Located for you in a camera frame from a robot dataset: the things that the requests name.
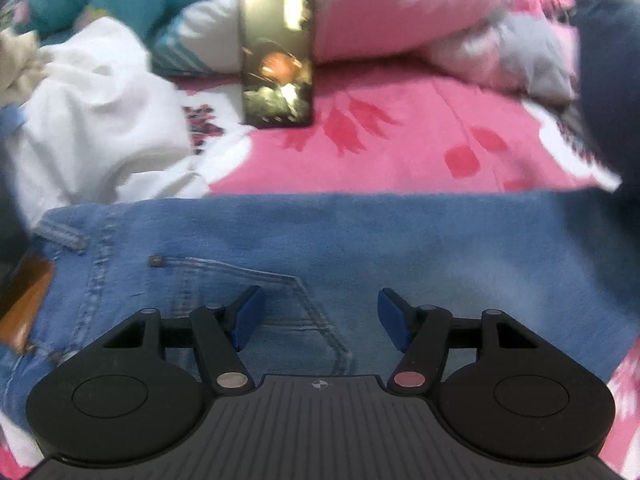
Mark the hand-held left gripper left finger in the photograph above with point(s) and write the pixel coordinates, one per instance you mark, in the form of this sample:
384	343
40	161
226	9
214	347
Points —
248	317

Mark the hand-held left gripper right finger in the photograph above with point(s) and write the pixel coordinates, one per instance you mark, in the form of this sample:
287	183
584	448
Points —
392	317

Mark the blue denim jeans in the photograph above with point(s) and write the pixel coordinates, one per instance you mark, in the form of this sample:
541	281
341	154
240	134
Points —
400	125

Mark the white garment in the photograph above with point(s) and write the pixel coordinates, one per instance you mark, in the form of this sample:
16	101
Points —
100	110

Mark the black smartphone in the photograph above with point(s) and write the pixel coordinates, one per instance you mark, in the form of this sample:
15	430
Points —
275	60

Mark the dark grey garment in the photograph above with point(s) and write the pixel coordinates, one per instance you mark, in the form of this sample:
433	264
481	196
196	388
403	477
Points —
7	185

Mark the pink and blue quilt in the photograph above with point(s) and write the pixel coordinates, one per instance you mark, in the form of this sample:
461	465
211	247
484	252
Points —
400	20

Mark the dark blue cloth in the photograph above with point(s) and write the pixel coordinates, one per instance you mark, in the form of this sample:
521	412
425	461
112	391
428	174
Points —
610	85

